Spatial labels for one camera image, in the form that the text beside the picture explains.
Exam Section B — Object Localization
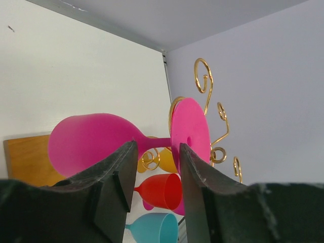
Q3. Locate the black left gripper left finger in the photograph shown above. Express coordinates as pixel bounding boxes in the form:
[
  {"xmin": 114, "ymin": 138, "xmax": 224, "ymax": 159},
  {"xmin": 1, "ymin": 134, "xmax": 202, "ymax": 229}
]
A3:
[{"xmin": 1, "ymin": 141, "xmax": 138, "ymax": 242}]

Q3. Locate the wooden rack base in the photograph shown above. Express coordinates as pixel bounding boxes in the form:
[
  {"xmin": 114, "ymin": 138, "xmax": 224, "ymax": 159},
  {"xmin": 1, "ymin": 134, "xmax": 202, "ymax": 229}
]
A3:
[{"xmin": 3, "ymin": 135, "xmax": 65, "ymax": 186}]

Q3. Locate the red wine glass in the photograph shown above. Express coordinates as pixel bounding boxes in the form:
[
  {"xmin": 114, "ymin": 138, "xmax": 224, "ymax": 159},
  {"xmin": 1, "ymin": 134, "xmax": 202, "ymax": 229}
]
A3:
[{"xmin": 134, "ymin": 173, "xmax": 182, "ymax": 211}]

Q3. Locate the gold wire wine glass rack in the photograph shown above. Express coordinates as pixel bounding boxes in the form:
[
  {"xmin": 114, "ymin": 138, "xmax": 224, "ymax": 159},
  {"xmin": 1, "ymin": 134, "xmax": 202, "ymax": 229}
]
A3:
[{"xmin": 140, "ymin": 58, "xmax": 243, "ymax": 184}]

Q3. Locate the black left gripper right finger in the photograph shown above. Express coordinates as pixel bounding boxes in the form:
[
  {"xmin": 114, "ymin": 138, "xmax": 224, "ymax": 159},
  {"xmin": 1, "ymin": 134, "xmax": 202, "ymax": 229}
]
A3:
[{"xmin": 180, "ymin": 144, "xmax": 323, "ymax": 242}]

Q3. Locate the teal wine glass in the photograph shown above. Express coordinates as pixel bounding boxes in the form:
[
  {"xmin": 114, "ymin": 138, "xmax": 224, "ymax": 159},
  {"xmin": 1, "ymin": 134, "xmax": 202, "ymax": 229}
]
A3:
[{"xmin": 125, "ymin": 213, "xmax": 178, "ymax": 243}]

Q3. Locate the yellow wine glass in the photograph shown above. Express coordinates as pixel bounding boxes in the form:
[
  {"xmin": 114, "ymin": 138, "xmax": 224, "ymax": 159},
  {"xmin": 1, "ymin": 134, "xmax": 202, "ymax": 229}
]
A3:
[{"xmin": 137, "ymin": 148, "xmax": 178, "ymax": 173}]

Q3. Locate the magenta wine glass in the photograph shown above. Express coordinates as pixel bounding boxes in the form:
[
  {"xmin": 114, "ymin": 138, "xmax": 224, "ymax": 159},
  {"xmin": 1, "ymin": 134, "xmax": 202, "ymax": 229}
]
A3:
[
  {"xmin": 143, "ymin": 200, "xmax": 185, "ymax": 216},
  {"xmin": 48, "ymin": 98, "xmax": 211, "ymax": 177}
]

